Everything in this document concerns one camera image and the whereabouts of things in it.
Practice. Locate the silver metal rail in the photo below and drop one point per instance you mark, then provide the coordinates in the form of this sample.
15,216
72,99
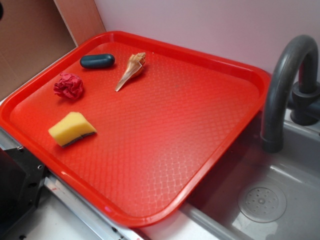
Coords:
63,215

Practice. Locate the crumpled red paper ball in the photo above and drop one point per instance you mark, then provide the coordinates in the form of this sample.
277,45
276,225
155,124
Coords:
69,86

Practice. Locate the tan spiral seashell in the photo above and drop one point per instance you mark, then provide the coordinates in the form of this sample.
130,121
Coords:
134,68

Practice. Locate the brown cardboard panel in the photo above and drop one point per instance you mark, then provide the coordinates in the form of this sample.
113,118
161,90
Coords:
36,33

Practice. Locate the yellow sponge piece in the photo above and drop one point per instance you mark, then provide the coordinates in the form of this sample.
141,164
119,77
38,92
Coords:
73,127

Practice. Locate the dark green plastic pickle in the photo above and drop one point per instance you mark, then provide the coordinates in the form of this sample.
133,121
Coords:
97,61

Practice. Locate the red plastic tray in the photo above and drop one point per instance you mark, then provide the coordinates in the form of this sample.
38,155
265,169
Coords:
157,137

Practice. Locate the grey plastic sink basin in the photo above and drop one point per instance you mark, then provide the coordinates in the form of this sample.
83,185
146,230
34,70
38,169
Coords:
253,195

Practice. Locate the grey toy faucet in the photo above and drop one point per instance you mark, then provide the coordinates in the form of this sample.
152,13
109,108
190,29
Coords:
294,85

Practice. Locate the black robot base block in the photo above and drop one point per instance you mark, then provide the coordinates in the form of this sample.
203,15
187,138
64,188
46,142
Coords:
22,176

